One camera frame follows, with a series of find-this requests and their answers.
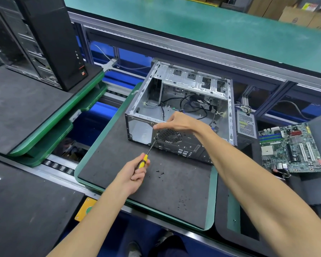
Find person's right hand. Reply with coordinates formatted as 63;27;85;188
153;112;208;138

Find person's left hand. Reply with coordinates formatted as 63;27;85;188
114;155;150;196

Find yellow black handled screwdriver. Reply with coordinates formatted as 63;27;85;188
135;140;157;170

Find silver computer case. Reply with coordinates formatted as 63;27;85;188
125;61;238;165

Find person's right forearm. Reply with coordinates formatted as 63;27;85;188
198;122;321;257

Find person's left forearm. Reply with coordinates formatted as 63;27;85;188
47;182;129;257

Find green tray with black mat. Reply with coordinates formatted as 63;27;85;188
74;82;219;231
0;63;105;158
16;83;108;168

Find silver power supply unit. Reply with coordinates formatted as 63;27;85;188
236;108;258;140

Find person's right shoe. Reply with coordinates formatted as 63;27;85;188
156;231;174;247

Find person's shoe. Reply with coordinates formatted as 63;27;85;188
127;241;142;257
156;231;174;247

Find metal conveyor rollers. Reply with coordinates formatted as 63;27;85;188
41;155;78;176

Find person's left shoe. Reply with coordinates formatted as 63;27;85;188
127;241;142;257

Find person's dark trouser leg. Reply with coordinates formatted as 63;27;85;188
155;235;193;257

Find black tray with green rim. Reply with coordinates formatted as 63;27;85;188
215;139;321;257

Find green motherboard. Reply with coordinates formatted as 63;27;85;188
258;123;321;174

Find black computer tower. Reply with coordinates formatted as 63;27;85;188
15;0;89;92

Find brown cardboard box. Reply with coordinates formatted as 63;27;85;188
278;6;321;33
247;0;284;21

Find open black computer case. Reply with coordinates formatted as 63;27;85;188
0;0;62;90

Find black internal cable bundle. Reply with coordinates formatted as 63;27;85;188
160;93;218;127

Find coloured power supply wires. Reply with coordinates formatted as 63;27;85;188
235;102;252;114

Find aluminium conveyor frame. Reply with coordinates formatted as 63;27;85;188
67;11;321;124

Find white cable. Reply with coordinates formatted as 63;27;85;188
92;44;151;70

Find grey cable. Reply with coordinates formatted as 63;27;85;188
272;100;315;121

